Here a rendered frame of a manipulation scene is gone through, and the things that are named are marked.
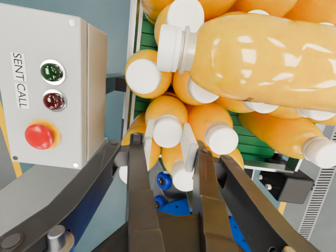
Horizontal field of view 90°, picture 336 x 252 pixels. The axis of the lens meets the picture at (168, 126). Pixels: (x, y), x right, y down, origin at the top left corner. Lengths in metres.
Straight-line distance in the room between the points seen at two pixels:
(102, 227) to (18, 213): 1.27
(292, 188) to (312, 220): 2.02
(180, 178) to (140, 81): 0.14
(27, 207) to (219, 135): 0.87
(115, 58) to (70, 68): 1.13
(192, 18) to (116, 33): 1.19
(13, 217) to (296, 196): 0.95
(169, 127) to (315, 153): 0.21
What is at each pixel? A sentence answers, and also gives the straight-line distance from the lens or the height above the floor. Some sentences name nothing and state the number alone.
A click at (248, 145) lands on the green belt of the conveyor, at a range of 0.52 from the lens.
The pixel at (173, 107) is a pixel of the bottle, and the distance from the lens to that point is 0.25.
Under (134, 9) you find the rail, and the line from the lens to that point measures 0.35.
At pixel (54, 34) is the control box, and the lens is 0.25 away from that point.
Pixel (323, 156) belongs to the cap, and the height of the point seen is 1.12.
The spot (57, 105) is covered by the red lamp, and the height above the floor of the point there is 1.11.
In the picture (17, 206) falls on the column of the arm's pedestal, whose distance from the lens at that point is 1.00.
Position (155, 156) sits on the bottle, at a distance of 0.28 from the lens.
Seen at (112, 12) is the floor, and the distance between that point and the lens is 1.41.
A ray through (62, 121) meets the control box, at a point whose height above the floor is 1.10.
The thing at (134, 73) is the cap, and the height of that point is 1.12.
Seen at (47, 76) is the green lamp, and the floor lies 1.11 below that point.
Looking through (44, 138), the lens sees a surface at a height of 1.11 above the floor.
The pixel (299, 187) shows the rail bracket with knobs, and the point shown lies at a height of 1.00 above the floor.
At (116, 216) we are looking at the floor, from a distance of 1.99.
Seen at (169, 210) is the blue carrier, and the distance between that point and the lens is 0.44.
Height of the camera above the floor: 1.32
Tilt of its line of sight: 71 degrees down
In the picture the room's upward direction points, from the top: 176 degrees clockwise
